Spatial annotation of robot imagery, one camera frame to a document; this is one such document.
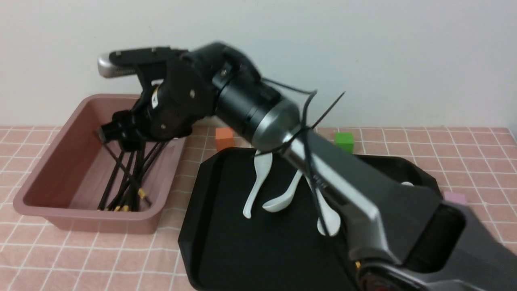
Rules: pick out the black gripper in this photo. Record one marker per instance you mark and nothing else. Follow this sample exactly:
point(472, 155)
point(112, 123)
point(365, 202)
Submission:
point(175, 94)

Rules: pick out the black chopstick gold band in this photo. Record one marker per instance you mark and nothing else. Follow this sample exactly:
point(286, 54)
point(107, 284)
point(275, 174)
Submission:
point(142, 194)
point(133, 196)
point(108, 188)
point(132, 160)

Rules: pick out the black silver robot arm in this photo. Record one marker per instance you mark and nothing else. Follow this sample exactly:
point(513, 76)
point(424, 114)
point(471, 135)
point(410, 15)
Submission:
point(405, 238)

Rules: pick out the pink plastic bin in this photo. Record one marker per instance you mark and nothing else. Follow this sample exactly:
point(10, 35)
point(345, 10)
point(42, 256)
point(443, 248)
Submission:
point(66, 185)

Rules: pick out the orange cube block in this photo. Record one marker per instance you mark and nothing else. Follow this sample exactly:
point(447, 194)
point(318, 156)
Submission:
point(224, 138)

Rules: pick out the white ceramic spoon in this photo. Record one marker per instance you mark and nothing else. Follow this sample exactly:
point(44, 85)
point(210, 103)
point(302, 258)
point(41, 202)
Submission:
point(262, 166)
point(283, 201)
point(330, 216)

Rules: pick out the black plastic tray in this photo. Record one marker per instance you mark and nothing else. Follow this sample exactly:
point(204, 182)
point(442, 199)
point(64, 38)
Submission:
point(224, 251)

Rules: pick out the green cube block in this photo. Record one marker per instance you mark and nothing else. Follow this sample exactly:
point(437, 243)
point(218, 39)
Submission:
point(345, 141)

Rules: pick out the pink cube block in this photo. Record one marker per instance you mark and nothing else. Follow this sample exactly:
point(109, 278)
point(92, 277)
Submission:
point(458, 198)

